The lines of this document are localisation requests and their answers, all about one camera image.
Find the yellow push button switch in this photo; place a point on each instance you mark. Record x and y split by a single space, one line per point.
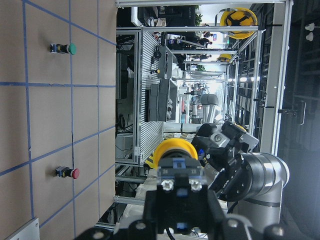
181 193

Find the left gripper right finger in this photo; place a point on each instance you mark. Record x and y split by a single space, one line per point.
225 227

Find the brown paper table cover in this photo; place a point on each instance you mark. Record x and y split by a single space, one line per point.
56 110

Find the yellow hard hat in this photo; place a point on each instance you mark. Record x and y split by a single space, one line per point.
237 17

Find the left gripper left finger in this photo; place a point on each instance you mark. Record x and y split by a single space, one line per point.
145 227

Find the red push button switch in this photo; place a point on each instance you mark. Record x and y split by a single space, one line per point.
63 172

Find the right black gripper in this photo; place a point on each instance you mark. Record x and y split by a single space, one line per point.
225 168

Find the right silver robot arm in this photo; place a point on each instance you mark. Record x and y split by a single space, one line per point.
270 175

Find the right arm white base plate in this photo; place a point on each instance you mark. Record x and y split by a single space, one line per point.
29 231

